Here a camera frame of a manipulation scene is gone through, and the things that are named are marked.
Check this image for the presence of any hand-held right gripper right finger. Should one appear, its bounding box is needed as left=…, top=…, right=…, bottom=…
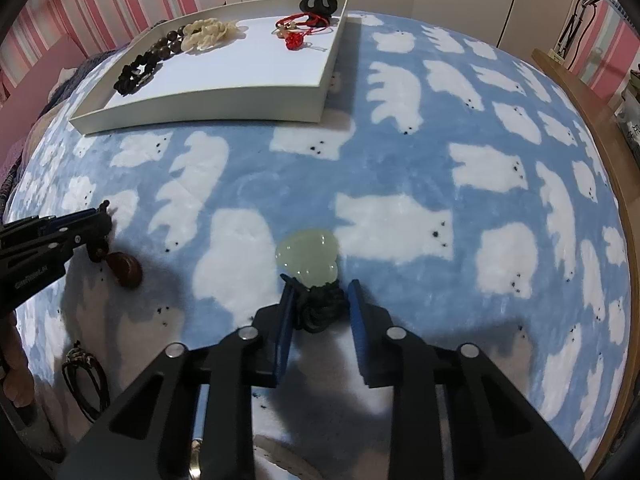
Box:
left=347, top=278, right=586, bottom=480

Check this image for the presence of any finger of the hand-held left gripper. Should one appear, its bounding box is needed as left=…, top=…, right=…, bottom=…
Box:
left=0, top=214, right=114, bottom=281
left=0, top=211, right=97, bottom=239

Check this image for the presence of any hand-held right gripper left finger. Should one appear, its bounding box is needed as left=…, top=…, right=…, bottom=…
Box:
left=59, top=273, right=300, bottom=480

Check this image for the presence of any brown teardrop pendant black cord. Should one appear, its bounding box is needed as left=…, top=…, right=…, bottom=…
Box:
left=87, top=199, right=144, bottom=291

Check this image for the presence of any pale green jade pendant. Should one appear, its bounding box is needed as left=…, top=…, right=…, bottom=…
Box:
left=275, top=228, right=349, bottom=334

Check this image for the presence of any black scrunchie bracelet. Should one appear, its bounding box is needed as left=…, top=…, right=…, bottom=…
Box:
left=113, top=52, right=164, bottom=95

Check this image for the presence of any dark wooden bead bracelet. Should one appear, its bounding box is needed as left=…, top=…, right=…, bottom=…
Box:
left=144, top=27, right=187, bottom=62

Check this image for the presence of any white shallow tray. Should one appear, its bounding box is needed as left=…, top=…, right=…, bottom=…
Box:
left=68, top=0, right=351, bottom=135

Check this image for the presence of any cream flower bracelet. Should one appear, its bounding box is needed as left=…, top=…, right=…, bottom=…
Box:
left=179, top=17, right=249, bottom=54

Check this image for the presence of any orange gourd pendant red knot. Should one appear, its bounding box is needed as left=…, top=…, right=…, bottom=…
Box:
left=272, top=27, right=314, bottom=54

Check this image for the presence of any red cord charm bracelet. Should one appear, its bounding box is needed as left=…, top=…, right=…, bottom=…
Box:
left=275, top=12, right=335, bottom=32

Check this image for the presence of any black hand-shaped jewelry stand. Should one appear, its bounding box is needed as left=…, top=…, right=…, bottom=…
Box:
left=298, top=0, right=339, bottom=15

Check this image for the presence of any person's left hand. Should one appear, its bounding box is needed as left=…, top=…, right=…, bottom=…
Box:
left=0, top=312, right=37, bottom=410

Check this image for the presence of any pink headboard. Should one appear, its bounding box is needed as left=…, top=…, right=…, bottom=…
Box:
left=0, top=34, right=92, bottom=161

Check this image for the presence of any clear plastic bag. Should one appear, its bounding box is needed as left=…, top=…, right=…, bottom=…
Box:
left=617, top=72, right=640, bottom=153

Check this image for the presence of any black braided leather bracelet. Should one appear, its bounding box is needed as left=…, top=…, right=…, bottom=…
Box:
left=61, top=341, right=111, bottom=423

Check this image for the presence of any wooden bed frame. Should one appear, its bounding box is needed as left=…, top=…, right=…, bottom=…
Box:
left=531, top=48, right=640, bottom=480

